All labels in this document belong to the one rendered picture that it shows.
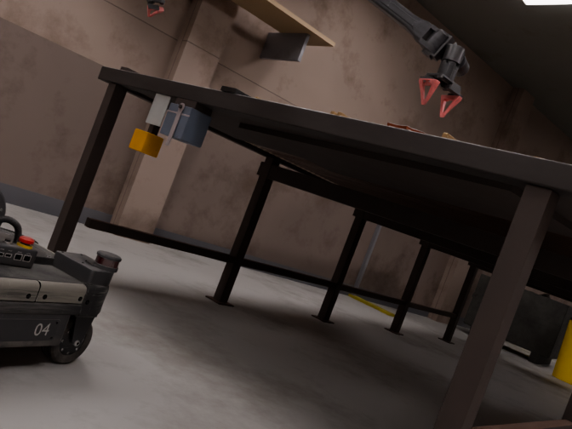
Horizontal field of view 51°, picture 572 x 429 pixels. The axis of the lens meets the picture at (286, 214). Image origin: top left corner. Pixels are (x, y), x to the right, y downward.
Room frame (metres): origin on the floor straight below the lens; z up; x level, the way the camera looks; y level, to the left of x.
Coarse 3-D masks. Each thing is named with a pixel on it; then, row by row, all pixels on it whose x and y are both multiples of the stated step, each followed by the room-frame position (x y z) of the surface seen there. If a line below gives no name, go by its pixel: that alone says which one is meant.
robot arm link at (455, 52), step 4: (448, 44) 1.81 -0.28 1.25; (452, 44) 1.80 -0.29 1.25; (456, 44) 1.80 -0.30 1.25; (448, 48) 1.81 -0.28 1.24; (452, 48) 1.80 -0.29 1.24; (456, 48) 1.79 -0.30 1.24; (460, 48) 1.79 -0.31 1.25; (444, 52) 1.82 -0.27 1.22; (448, 52) 1.80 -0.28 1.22; (452, 52) 1.79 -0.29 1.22; (456, 52) 1.79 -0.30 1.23; (460, 52) 1.79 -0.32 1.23; (464, 52) 1.81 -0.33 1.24; (444, 56) 1.81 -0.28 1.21; (448, 56) 1.80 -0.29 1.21; (452, 56) 1.79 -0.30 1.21; (456, 56) 1.79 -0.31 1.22; (460, 56) 1.80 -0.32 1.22; (448, 60) 1.80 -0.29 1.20; (452, 60) 1.80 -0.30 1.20; (456, 60) 1.79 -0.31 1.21; (460, 60) 1.80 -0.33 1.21; (456, 64) 1.81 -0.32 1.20
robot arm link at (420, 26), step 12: (372, 0) 1.92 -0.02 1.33; (384, 0) 1.90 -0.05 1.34; (384, 12) 1.92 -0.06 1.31; (396, 12) 1.88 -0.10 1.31; (408, 12) 1.87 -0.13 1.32; (408, 24) 1.87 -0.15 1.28; (420, 24) 1.85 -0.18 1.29; (420, 36) 1.84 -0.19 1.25; (432, 36) 1.83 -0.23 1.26; (444, 36) 1.82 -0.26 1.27; (432, 48) 1.83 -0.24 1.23
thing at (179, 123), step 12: (180, 108) 2.15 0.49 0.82; (192, 108) 2.12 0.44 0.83; (204, 108) 2.17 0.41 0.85; (168, 120) 2.19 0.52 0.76; (180, 120) 2.14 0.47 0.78; (192, 120) 2.13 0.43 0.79; (204, 120) 2.17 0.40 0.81; (168, 132) 2.17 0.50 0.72; (180, 132) 2.13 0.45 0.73; (192, 132) 2.15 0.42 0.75; (204, 132) 2.19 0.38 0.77; (168, 144) 2.15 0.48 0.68; (192, 144) 2.16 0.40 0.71
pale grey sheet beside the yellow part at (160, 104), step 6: (156, 96) 2.32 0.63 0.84; (162, 96) 2.29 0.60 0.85; (168, 96) 2.27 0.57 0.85; (156, 102) 2.31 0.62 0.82; (162, 102) 2.28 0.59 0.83; (168, 102) 2.26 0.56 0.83; (156, 108) 2.30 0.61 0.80; (162, 108) 2.28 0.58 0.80; (150, 114) 2.32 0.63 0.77; (156, 114) 2.29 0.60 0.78; (162, 114) 2.27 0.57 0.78; (150, 120) 2.31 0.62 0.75; (156, 120) 2.28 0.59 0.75; (162, 120) 2.26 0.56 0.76
